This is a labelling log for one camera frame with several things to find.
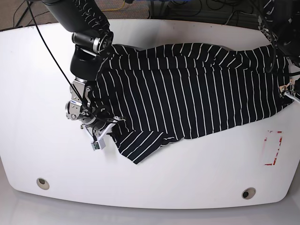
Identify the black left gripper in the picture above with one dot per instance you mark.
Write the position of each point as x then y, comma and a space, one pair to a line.
293, 93

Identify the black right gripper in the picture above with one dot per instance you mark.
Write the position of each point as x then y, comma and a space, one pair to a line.
100, 119

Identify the navy white striped t-shirt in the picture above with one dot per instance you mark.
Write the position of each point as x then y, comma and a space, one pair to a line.
185, 91

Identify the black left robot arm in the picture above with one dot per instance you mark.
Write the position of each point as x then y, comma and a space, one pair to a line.
279, 22

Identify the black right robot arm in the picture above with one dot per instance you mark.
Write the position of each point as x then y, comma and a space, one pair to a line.
93, 39

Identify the red tape marking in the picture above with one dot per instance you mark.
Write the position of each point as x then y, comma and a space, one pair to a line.
271, 147

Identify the left table grommet hole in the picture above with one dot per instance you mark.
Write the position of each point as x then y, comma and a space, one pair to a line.
43, 184

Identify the table grommet hole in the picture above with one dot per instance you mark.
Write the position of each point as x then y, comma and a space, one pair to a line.
43, 184
248, 193

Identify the right table grommet hole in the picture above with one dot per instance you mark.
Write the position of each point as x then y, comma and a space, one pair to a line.
248, 193

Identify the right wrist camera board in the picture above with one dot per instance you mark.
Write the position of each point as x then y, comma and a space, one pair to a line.
98, 144

